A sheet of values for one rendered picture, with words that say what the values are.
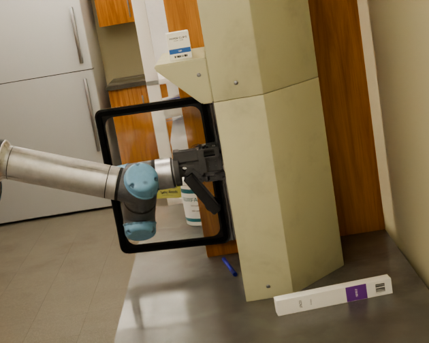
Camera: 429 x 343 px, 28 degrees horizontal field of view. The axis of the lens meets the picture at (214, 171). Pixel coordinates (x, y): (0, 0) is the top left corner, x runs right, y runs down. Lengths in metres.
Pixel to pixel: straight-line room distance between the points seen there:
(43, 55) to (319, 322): 5.28
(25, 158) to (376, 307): 0.82
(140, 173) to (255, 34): 0.39
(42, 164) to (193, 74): 0.38
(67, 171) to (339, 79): 0.78
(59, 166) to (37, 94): 5.04
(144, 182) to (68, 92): 5.05
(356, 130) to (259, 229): 0.49
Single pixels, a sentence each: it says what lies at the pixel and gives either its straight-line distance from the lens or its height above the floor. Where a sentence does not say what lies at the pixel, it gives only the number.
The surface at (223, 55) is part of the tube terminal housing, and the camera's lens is 1.86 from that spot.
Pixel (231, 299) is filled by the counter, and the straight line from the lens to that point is 2.03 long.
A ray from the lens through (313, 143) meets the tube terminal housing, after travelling 2.01.
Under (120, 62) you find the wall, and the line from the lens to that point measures 7.49.
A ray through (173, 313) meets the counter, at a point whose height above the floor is 0.94.
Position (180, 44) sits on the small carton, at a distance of 1.92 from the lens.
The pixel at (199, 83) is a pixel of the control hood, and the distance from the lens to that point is 1.87.
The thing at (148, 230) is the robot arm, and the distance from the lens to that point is 1.97.
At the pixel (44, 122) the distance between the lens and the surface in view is 6.95.
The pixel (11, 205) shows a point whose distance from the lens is 7.15.
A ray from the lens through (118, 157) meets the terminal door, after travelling 2.27.
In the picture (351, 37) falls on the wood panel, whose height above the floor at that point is 1.47.
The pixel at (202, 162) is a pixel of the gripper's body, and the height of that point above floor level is 1.26.
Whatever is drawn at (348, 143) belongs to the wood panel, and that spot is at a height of 1.19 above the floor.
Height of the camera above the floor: 1.67
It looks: 13 degrees down
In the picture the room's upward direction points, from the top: 9 degrees counter-clockwise
